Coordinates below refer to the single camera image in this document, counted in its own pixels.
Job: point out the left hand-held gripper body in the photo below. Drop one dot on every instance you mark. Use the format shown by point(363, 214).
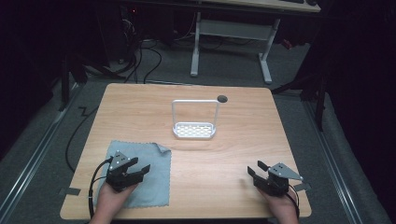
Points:
point(118, 179)

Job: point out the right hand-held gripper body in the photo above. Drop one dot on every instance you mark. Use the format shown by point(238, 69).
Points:
point(275, 185)

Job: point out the grey cloth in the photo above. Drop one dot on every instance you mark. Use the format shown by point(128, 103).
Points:
point(154, 183)

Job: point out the person's right hand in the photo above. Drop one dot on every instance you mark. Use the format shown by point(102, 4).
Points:
point(281, 207)

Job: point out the grey tape piece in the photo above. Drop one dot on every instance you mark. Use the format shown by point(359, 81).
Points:
point(302, 187)
point(70, 191)

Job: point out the black metal stand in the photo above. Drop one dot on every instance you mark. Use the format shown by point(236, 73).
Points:
point(71, 74)
point(311, 93)

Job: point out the small red object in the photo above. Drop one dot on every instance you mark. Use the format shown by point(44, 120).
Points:
point(287, 44)

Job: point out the dark computer tower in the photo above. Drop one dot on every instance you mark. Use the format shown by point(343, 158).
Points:
point(129, 31)

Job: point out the white-legged desk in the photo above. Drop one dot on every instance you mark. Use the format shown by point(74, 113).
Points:
point(236, 29)

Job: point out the metal floor rail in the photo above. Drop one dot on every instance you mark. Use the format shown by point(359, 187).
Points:
point(34, 152)
point(334, 165)

